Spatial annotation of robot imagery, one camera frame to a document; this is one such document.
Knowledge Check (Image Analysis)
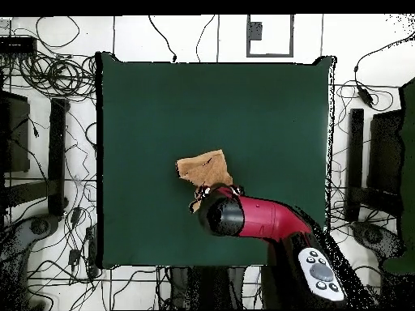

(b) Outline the tan terry towel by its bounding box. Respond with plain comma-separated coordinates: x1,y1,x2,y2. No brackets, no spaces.
175,148,234,214

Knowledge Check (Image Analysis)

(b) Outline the flat black device box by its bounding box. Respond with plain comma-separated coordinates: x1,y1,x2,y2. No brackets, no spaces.
0,35,37,56

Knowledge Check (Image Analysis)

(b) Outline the dark green table cloth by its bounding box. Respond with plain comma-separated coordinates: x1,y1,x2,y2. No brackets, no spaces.
95,51,336,270

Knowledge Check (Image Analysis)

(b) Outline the long black stand bar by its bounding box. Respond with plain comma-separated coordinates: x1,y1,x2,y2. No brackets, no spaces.
47,97,71,217
344,108,365,223

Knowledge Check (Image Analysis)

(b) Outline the black stand crossbar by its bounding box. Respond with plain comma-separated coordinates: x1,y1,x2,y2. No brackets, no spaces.
348,185,404,216
2,179,53,208

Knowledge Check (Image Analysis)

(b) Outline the large black box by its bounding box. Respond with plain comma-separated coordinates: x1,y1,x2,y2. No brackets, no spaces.
366,109,405,197
0,90,31,173

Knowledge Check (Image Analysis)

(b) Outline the black power adapter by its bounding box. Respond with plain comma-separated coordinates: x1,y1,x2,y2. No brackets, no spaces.
356,84,374,109

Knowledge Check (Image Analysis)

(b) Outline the small gray floor plate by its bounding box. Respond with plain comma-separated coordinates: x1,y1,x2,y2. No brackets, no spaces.
248,21,263,41

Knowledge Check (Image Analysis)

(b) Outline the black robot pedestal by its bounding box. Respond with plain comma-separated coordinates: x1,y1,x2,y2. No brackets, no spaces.
168,266,246,310

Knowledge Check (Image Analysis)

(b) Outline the gray floor frame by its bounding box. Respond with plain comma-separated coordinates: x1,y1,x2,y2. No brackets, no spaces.
246,14,295,58

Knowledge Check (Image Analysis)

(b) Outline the black cable with plug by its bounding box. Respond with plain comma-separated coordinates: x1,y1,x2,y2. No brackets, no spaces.
148,15,178,63

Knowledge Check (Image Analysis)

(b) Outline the coiled black cable bundle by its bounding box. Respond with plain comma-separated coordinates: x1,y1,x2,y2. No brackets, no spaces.
19,53,98,98

